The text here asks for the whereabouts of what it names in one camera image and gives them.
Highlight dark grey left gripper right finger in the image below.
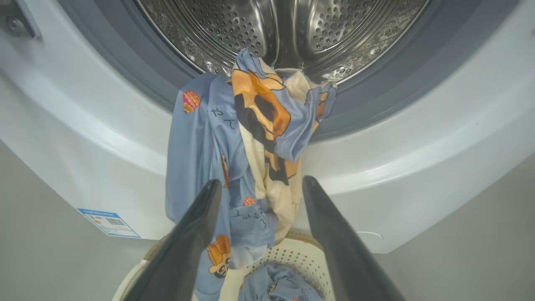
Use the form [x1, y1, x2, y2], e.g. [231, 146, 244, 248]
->
[302, 176, 405, 301]

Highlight blue bear print pants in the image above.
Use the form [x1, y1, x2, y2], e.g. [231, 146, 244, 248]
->
[238, 263, 322, 301]

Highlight metal door hinge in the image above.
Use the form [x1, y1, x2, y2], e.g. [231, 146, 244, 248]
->
[0, 0, 41, 40]

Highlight steel perforated washer drum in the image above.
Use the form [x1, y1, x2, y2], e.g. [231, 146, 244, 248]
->
[134, 0, 431, 84]

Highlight blue bear print shirt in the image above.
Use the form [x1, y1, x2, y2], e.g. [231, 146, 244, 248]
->
[165, 48, 338, 301]

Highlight grey rubber door gasket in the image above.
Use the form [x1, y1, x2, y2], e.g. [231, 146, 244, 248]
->
[56, 0, 519, 140]

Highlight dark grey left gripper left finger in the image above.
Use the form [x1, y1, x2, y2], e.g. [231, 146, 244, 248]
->
[123, 180, 222, 301]

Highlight blue energy label sticker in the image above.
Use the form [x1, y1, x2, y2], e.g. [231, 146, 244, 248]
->
[77, 208, 141, 239]

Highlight white front-load washing machine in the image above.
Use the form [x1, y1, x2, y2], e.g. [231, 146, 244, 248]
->
[0, 0, 535, 254]

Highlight cream perforated laundry basket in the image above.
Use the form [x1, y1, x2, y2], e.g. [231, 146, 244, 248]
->
[112, 228, 335, 301]

